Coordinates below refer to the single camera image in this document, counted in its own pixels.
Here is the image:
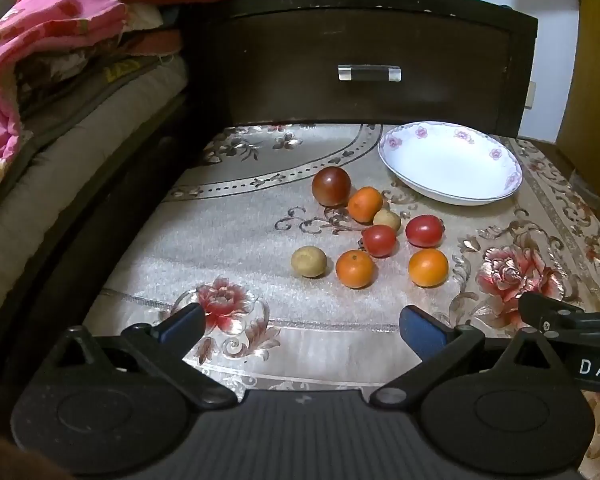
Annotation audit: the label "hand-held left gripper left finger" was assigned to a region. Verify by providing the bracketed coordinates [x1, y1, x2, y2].
[55, 302, 238, 409]

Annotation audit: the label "small orange tangerine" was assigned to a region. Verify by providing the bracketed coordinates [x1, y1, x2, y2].
[335, 249, 375, 290]
[347, 186, 384, 224]
[408, 248, 450, 289]

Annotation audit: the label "small red tomato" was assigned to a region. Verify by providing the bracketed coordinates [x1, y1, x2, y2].
[405, 214, 445, 249]
[362, 225, 398, 259]

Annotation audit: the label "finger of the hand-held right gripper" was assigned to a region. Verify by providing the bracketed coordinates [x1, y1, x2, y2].
[518, 292, 600, 337]

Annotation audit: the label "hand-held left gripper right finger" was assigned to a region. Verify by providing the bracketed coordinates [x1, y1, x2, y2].
[370, 304, 577, 409]

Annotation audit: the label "grey mattress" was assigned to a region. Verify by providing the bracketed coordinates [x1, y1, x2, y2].
[0, 55, 191, 333]

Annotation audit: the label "white floral-rim plate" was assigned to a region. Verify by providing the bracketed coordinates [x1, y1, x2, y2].
[378, 121, 524, 206]

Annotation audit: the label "yellow cardboard box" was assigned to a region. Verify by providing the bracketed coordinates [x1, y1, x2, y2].
[555, 0, 600, 181]

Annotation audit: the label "dark bed frame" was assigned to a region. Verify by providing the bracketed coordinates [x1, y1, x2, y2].
[0, 94, 193, 406]

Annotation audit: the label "dark wooden nightstand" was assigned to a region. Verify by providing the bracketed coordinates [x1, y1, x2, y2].
[180, 0, 539, 137]

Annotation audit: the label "folded patterned quilts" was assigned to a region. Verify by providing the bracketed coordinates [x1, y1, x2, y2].
[15, 2, 186, 116]

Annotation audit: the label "beige round fruit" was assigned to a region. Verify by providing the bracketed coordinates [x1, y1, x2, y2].
[373, 208, 401, 233]
[290, 245, 328, 279]

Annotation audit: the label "pink floral blanket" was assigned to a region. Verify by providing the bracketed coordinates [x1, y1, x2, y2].
[0, 0, 131, 196]

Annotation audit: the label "beige floral table mat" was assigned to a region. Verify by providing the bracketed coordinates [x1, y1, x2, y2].
[82, 122, 600, 466]

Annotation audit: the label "large dark red tomato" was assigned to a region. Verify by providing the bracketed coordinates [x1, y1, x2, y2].
[311, 166, 352, 207]

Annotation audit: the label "clear acrylic drawer handle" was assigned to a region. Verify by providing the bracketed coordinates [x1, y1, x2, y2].
[338, 64, 402, 83]

